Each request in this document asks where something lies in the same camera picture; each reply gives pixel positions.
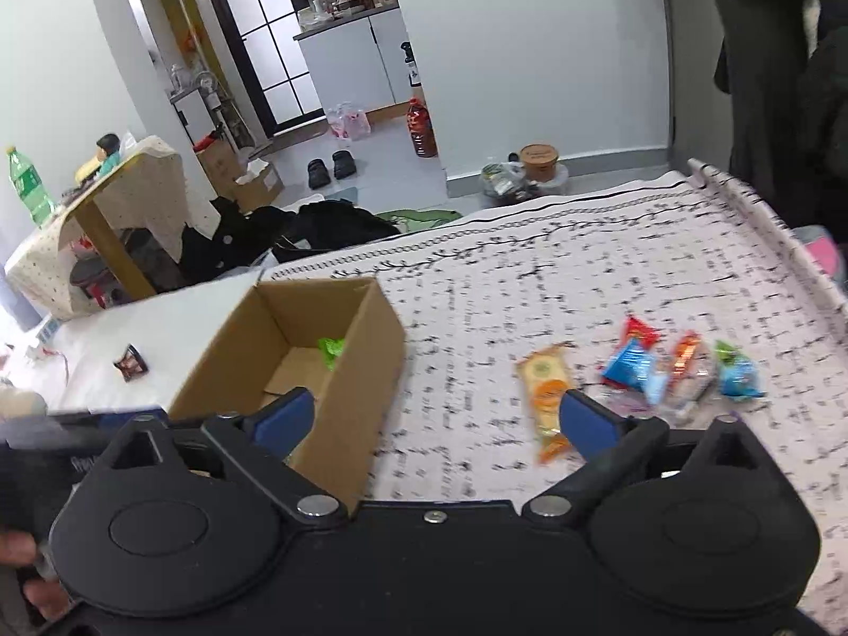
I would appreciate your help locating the black and white printed blanket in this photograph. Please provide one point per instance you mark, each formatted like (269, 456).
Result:
(596, 258)

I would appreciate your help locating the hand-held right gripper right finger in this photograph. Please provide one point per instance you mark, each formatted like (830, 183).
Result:
(586, 421)

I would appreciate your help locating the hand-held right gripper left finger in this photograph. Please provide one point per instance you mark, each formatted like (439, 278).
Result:
(285, 417)

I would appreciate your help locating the small white fan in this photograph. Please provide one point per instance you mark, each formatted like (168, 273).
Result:
(207, 83)

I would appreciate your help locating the plastic bag with trash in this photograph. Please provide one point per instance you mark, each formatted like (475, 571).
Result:
(503, 180)

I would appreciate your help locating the grey plush with pink heart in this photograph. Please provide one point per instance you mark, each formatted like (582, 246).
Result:
(821, 248)

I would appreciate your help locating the white kitchen cabinet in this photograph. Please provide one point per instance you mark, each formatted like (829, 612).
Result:
(358, 59)

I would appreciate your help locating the green plastic bottle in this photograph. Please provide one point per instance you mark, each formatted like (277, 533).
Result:
(26, 182)

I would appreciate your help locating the black framed sliding door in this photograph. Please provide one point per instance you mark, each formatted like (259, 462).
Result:
(258, 33)

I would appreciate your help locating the small doll figure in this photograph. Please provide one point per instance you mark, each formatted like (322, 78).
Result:
(107, 149)

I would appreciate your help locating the brown noodle cup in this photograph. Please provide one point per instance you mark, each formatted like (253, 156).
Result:
(538, 160)

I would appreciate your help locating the green and blue snack packet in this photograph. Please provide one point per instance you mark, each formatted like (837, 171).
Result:
(739, 371)

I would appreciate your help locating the small white cabinet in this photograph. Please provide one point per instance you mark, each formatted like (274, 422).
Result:
(192, 116)

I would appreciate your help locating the yellow orange snack packet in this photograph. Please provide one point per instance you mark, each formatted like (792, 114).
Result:
(543, 377)

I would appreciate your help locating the clear snack packet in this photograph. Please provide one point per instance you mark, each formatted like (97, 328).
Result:
(682, 409)

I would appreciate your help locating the green cloth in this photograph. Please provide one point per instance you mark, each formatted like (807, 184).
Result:
(424, 217)

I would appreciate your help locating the black round stool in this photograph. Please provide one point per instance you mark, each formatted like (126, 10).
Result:
(93, 275)

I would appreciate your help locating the red oil bottle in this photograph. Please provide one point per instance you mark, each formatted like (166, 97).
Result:
(421, 127)

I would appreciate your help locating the person's left hand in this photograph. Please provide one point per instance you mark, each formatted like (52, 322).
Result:
(16, 548)

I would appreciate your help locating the pink plastic bag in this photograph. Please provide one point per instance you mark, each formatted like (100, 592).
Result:
(348, 120)

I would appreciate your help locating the cardboard box with white paper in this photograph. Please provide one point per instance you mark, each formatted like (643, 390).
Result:
(258, 180)

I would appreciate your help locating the white bed sheet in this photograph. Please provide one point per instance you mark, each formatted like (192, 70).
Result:
(132, 318)

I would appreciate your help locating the wooden table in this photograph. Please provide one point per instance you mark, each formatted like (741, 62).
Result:
(106, 245)

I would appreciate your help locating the black clothing pile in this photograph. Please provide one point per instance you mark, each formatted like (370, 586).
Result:
(225, 242)
(338, 225)

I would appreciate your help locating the red snack packet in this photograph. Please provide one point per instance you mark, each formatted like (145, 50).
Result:
(639, 330)

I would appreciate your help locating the dotted tablecloth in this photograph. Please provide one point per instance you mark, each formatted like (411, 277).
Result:
(146, 192)

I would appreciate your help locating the small dark snack packet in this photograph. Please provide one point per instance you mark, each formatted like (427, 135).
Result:
(131, 362)

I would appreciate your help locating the dark hanging coat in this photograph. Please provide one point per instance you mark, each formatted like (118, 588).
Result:
(782, 79)

